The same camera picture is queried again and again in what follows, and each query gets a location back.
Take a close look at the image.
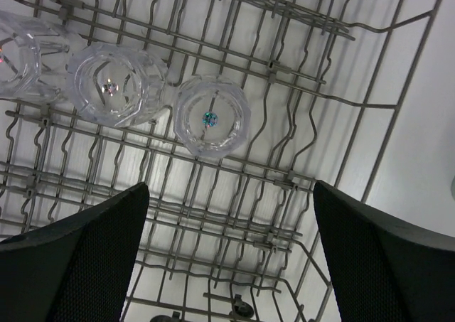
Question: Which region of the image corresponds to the grey wire dish rack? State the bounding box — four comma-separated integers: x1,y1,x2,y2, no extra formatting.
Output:
1,0,444,321

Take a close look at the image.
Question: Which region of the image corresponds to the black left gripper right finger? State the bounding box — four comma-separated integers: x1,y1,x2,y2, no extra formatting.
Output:
313,181,454,321

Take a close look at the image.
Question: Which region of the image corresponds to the clear glass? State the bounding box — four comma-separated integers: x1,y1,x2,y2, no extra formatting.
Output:
66,42,173,128
173,75,251,159
1,11,73,103

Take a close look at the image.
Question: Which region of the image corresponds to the green plastic cup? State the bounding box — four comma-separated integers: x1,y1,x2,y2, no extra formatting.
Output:
450,177,455,200

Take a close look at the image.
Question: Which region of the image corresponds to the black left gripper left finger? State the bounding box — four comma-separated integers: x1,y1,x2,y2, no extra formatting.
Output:
1,183,149,321

